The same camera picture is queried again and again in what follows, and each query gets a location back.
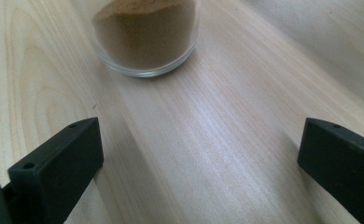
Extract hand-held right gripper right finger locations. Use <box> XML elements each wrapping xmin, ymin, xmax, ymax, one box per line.
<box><xmin>296</xmin><ymin>117</ymin><xmax>364</xmax><ymax>224</ymax></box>

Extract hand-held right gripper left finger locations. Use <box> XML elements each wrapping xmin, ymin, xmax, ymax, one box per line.
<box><xmin>7</xmin><ymin>117</ymin><xmax>105</xmax><ymax>224</ymax></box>

